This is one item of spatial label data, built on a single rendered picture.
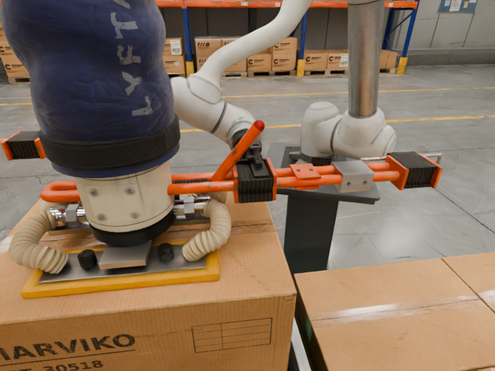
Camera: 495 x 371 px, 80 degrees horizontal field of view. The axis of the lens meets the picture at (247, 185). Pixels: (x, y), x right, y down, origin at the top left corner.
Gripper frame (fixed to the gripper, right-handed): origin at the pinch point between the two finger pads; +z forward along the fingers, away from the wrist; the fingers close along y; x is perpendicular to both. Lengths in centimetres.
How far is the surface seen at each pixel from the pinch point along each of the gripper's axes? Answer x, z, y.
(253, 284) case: 3.6, 15.9, 12.9
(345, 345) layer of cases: -25, 6, 53
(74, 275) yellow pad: 35.0, 11.7, 10.6
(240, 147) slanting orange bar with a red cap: 3.9, 0.9, -7.7
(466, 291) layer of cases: -75, -7, 53
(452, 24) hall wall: -720, -839, -12
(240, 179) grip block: 4.3, 4.3, -2.5
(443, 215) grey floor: -169, -115, 106
